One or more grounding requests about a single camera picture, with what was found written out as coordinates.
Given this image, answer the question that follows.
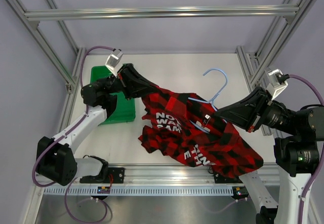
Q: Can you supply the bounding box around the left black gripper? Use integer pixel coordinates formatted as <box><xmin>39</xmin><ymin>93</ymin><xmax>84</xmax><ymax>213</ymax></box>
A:
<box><xmin>97</xmin><ymin>64</ymin><xmax>159</xmax><ymax>101</ymax></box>

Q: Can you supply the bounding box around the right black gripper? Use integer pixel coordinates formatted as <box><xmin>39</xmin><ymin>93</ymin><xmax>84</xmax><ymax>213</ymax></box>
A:
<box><xmin>216</xmin><ymin>86</ymin><xmax>299</xmax><ymax>136</ymax></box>

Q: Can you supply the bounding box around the light blue wire hanger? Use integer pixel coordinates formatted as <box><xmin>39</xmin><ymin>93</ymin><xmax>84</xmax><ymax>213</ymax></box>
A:
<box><xmin>187</xmin><ymin>68</ymin><xmax>228</xmax><ymax>133</ymax></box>

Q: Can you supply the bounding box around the red black plaid shirt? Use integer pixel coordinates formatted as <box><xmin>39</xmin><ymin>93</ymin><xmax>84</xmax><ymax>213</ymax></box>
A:
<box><xmin>138</xmin><ymin>87</ymin><xmax>264</xmax><ymax>178</ymax></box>

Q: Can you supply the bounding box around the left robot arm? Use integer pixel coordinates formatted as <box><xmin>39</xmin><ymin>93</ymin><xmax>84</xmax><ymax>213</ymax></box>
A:
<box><xmin>32</xmin><ymin>63</ymin><xmax>157</xmax><ymax>187</ymax></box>

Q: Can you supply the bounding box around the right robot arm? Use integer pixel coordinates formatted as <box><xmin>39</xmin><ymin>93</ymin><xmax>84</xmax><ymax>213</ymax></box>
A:
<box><xmin>216</xmin><ymin>87</ymin><xmax>323</xmax><ymax>223</ymax></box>

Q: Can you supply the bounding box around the green plastic tray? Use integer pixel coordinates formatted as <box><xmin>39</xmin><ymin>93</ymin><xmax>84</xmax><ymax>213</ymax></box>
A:
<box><xmin>90</xmin><ymin>66</ymin><xmax>136</xmax><ymax>125</ymax></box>

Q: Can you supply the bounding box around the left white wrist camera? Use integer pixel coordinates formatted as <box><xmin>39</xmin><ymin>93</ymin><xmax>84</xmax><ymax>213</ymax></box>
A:
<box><xmin>105</xmin><ymin>49</ymin><xmax>123</xmax><ymax>77</ymax></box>

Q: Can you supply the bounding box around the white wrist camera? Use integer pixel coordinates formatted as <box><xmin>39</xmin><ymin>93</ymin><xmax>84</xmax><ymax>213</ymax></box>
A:
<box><xmin>105</xmin><ymin>49</ymin><xmax>123</xmax><ymax>77</ymax></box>
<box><xmin>265</xmin><ymin>67</ymin><xmax>290</xmax><ymax>100</ymax></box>

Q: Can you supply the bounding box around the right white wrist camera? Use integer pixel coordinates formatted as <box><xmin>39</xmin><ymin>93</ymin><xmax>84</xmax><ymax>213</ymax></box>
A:
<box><xmin>265</xmin><ymin>67</ymin><xmax>290</xmax><ymax>100</ymax></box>

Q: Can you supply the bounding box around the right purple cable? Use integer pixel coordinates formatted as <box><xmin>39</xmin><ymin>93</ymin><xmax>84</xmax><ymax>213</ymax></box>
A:
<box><xmin>202</xmin><ymin>73</ymin><xmax>324</xmax><ymax>213</ymax></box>

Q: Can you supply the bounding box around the purple cable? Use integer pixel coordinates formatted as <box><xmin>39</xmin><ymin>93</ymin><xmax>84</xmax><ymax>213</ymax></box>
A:
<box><xmin>32</xmin><ymin>46</ymin><xmax>114</xmax><ymax>222</ymax></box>
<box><xmin>202</xmin><ymin>73</ymin><xmax>324</xmax><ymax>213</ymax></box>

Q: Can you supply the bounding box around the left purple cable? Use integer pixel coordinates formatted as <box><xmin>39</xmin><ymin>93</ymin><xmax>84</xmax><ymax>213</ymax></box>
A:
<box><xmin>32</xmin><ymin>46</ymin><xmax>114</xmax><ymax>222</ymax></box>

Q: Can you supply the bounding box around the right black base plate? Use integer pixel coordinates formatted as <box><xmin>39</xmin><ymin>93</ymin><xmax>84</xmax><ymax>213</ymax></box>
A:
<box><xmin>208</xmin><ymin>167</ymin><xmax>242</xmax><ymax>184</ymax></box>

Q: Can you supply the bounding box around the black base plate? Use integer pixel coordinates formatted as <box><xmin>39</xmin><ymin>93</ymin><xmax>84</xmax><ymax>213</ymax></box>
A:
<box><xmin>79</xmin><ymin>167</ymin><xmax>125</xmax><ymax>184</ymax></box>
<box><xmin>208</xmin><ymin>167</ymin><xmax>242</xmax><ymax>184</ymax></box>

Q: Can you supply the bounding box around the front aluminium rail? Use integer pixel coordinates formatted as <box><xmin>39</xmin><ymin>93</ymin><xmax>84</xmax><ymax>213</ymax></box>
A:
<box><xmin>35</xmin><ymin>165</ymin><xmax>281</xmax><ymax>186</ymax></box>

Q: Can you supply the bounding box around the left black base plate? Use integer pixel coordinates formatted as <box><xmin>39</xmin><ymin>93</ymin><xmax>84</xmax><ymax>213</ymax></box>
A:
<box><xmin>79</xmin><ymin>167</ymin><xmax>125</xmax><ymax>184</ymax></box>

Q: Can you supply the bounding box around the aluminium frame crossbar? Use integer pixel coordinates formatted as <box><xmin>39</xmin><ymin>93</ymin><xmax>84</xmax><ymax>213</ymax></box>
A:
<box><xmin>24</xmin><ymin>4</ymin><xmax>299</xmax><ymax>21</ymax></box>

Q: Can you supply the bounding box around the white slotted cable duct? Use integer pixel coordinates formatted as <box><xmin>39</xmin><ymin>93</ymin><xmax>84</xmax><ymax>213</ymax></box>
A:
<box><xmin>44</xmin><ymin>185</ymin><xmax>233</xmax><ymax>196</ymax></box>

